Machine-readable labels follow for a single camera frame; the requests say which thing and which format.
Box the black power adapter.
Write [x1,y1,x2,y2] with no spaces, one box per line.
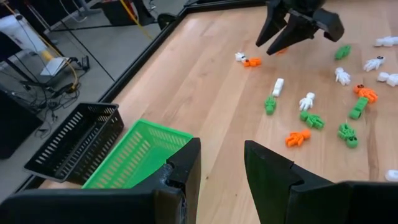
[80,55,91,72]

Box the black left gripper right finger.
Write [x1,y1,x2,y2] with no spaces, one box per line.
[244,139,398,224]

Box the black computer case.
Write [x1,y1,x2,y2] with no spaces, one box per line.
[98,0,157,26]

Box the green plastic basket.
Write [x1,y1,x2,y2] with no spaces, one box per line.
[81,119,194,190]

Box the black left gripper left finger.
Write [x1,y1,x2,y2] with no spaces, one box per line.
[0,138,202,224]

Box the white floor sheet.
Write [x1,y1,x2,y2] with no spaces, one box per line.
[39,57,72,77]

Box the yellow floor cable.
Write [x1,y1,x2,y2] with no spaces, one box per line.
[1,1,79,93]

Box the yellow hanging cable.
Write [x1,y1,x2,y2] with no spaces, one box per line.
[119,0,155,40]

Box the black aluminium table frame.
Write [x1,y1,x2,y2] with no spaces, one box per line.
[14,0,270,194]

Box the black floor box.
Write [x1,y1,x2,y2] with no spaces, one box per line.
[0,90,44,160]

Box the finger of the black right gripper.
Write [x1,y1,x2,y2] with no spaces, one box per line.
[266,14,322,57]
[256,0,289,48]

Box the black plastic basket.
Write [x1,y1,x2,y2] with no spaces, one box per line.
[23,102,125,184]

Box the white box device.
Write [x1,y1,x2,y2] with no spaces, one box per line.
[0,14,48,54]

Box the small green toy figure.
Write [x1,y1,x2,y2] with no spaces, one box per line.
[299,111,326,131]
[348,96,369,121]
[337,123,359,149]
[264,95,277,116]
[334,44,353,61]

